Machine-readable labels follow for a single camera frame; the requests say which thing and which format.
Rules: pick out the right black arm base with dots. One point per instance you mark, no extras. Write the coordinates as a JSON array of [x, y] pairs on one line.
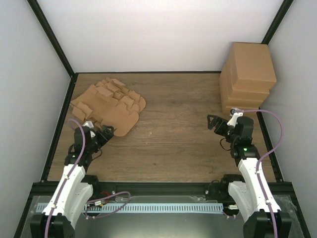
[[218, 189]]

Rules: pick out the top folded cardboard box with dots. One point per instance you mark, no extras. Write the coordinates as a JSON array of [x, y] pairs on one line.
[[250, 67]]

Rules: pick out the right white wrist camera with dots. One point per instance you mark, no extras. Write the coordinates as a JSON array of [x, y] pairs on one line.
[[235, 113]]

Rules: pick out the bottom folded cardboard box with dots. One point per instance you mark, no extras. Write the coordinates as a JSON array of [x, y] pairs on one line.
[[240, 105]]

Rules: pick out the light blue slotted cable duct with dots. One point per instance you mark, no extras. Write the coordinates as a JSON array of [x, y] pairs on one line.
[[204, 208]]

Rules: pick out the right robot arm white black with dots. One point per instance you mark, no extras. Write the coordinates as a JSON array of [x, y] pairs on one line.
[[263, 217]]

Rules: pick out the stack of flat cardboard blanks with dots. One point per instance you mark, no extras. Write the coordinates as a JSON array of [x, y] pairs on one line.
[[102, 97]]

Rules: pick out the folded cardboard box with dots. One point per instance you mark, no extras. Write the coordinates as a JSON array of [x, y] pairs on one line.
[[240, 105], [240, 94], [250, 67], [224, 95]]

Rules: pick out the black aluminium frame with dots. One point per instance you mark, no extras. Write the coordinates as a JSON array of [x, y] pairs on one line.
[[45, 187]]

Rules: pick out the clear acrylic plate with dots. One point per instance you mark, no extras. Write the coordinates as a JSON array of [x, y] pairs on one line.
[[160, 225]]

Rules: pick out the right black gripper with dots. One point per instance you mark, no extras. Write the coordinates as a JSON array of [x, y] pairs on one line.
[[216, 120]]

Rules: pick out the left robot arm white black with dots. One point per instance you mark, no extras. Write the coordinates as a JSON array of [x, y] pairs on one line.
[[58, 219]]

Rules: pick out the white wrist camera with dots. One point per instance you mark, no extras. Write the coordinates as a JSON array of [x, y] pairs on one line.
[[90, 125], [235, 113]]

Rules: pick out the brown cardboard box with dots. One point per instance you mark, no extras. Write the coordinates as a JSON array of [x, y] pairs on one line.
[[121, 118]]

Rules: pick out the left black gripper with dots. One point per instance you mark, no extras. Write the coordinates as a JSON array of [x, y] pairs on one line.
[[104, 139]]

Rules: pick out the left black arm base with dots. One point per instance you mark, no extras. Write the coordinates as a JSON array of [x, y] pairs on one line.
[[94, 181]]

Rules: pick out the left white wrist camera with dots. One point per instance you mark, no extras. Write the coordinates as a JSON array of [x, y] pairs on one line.
[[90, 125]]

